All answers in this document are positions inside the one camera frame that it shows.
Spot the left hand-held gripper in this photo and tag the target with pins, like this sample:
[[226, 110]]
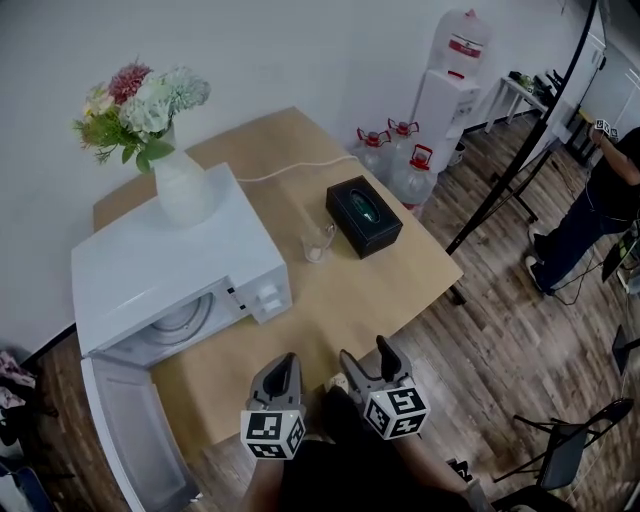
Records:
[[270, 430]]

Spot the floral cloth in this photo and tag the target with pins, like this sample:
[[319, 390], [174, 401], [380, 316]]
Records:
[[15, 380]]

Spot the black folding chair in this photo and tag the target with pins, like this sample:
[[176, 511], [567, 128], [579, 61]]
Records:
[[565, 450]]

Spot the flower bouquet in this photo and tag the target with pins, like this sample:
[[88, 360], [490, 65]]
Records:
[[142, 107]]

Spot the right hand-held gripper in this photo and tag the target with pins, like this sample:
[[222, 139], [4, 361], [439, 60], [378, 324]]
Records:
[[397, 412]]

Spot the white side table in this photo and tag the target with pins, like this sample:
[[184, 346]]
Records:
[[515, 92]]

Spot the white microwave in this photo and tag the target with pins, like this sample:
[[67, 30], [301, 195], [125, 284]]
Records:
[[150, 260]]

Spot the person's black clothing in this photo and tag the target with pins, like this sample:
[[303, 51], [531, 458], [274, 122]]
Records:
[[350, 475]]

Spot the small white bin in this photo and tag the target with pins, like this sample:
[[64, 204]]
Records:
[[457, 154]]

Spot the blue chair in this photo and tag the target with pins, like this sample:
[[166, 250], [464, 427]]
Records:
[[22, 490]]

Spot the person's light shoe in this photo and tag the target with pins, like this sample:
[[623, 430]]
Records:
[[337, 382]]

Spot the black tissue box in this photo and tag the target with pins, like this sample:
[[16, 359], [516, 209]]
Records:
[[367, 220]]

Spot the black curved stand pole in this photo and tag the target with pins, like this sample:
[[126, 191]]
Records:
[[520, 155]]

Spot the person's left forearm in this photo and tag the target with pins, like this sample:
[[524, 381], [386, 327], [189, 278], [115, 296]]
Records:
[[270, 485]]

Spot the white vase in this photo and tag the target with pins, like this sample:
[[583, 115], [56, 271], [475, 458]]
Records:
[[181, 190]]

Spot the black flat panel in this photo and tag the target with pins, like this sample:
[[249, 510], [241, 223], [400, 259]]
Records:
[[620, 255]]

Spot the person's right forearm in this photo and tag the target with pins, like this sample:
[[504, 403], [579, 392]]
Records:
[[435, 462]]

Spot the clear glass cup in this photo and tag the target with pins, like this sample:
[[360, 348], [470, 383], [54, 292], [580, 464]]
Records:
[[314, 246]]

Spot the large water bottle red label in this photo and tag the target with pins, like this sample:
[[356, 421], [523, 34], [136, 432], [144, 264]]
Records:
[[465, 42]]

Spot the black table leg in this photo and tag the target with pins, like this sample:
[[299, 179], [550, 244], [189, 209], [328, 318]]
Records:
[[458, 295]]

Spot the white water dispenser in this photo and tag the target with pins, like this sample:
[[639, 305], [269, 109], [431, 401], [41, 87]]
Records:
[[442, 110]]

